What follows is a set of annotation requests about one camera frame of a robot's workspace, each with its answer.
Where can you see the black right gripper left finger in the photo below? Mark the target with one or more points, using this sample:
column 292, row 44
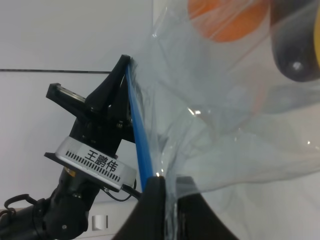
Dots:
column 147, row 220

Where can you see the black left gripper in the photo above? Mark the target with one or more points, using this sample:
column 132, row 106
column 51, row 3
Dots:
column 101, row 131

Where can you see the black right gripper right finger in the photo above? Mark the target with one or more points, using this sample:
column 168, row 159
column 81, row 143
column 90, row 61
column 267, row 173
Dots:
column 194, row 219

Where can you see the clear blue-zip plastic bag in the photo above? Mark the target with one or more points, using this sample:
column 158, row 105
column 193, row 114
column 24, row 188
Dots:
column 223, row 114

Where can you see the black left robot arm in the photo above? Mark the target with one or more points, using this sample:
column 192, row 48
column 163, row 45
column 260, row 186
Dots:
column 62, row 216

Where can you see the orange fruit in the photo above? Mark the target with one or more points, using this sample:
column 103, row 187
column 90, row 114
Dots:
column 226, row 21

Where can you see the dark purple eggplant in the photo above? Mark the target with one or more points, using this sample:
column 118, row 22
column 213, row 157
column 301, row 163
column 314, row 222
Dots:
column 293, row 41

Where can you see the yellow pear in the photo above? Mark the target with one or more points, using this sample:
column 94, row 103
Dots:
column 316, row 41

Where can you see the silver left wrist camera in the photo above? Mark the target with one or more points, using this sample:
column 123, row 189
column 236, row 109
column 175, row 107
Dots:
column 94, row 165

